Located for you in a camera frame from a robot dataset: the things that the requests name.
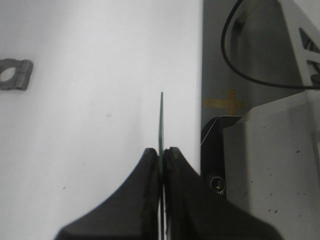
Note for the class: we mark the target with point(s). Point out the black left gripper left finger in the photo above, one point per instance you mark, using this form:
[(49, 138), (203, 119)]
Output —
[(130, 213)]

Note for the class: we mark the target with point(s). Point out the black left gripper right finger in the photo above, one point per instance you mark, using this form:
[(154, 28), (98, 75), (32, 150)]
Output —
[(196, 212)]

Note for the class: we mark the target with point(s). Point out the green circuit board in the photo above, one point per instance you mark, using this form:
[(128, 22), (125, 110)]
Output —
[(161, 133)]

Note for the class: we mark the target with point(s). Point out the grey metal clamp block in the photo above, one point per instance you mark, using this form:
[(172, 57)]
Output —
[(21, 75)]

